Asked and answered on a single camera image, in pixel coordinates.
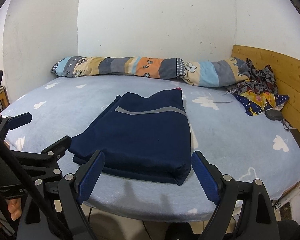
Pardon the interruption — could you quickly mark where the blue cloud print bed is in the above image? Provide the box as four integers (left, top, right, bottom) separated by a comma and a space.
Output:
0, 75, 300, 223

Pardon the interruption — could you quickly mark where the rolled patchwork quilt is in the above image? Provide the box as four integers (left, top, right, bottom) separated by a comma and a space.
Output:
50, 56, 252, 87

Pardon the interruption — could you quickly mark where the dark grey object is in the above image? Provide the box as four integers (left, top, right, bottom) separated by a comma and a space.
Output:
265, 109, 283, 121

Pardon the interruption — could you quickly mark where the person's left hand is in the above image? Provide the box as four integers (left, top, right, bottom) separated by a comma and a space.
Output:
6, 197, 22, 222

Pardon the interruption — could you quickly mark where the blue yellow star print cloth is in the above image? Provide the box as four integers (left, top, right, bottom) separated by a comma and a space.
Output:
234, 90, 290, 117

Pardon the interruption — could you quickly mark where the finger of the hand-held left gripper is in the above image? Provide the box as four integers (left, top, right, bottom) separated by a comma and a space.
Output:
14, 135, 72, 183
0, 112, 32, 140

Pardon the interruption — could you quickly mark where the yellow wooden furniture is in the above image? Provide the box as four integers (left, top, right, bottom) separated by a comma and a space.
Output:
0, 86, 10, 112

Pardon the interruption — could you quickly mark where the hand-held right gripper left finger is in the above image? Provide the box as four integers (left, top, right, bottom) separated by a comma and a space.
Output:
16, 150, 106, 240

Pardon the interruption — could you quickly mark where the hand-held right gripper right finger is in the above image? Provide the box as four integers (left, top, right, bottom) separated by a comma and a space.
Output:
191, 151, 280, 240

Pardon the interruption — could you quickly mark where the white bed frame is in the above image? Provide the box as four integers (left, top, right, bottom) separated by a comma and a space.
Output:
272, 176, 300, 210

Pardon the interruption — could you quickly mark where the navy blue garment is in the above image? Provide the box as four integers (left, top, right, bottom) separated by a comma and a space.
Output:
68, 87, 192, 186

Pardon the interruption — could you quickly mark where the black cable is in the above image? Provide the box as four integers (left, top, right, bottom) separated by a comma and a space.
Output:
0, 130, 65, 240

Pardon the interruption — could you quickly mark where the dark patterned cloth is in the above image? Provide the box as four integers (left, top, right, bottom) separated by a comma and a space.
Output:
227, 59, 279, 96

